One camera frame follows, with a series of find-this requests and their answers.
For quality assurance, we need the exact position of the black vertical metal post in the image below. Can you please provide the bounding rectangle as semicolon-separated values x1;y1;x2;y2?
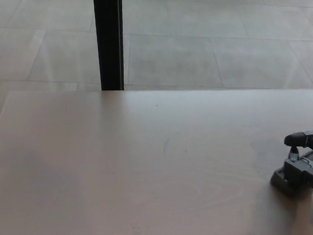
84;0;131;92

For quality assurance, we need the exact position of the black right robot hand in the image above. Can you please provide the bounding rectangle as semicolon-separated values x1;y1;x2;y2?
280;127;313;186

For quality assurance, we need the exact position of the dark grey embossed eraser block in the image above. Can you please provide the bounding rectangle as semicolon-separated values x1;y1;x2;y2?
269;166;313;199

